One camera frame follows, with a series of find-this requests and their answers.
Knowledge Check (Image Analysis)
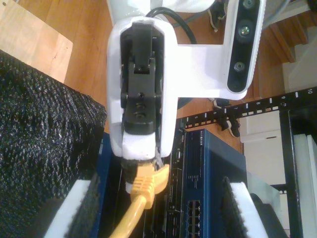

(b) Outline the yellow network cable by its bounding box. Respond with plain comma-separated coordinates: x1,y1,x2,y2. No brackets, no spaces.
108,163,171,238

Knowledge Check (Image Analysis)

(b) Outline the blue base panel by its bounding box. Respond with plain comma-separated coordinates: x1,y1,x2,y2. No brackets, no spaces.
95,132,112,181

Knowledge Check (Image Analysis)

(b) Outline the black open equipment rack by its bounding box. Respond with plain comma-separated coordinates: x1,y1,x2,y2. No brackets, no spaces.
184,90,317,238

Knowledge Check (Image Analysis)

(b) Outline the dark sneaker white sole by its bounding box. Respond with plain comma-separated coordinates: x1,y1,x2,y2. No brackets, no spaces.
219,115,241,139

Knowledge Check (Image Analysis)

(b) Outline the black bubble wrap mat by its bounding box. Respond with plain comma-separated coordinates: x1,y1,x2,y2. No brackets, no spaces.
0,49,107,238

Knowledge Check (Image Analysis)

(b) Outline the white box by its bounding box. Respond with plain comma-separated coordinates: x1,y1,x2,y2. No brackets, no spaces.
239,109,282,185

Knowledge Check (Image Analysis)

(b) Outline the wooden staircase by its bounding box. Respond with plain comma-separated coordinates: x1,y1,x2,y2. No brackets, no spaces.
262,0,317,92

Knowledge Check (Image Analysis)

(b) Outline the blue network switch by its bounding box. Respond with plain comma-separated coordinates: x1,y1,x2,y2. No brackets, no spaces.
184,128,247,238

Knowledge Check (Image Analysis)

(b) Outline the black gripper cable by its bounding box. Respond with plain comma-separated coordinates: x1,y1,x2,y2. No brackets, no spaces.
148,6,199,46

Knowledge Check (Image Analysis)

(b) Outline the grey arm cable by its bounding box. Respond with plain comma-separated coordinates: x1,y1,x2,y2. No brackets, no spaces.
170,9,211,27

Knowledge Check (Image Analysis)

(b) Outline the gripper camera bar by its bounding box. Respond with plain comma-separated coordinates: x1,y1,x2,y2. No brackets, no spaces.
177,0,264,101

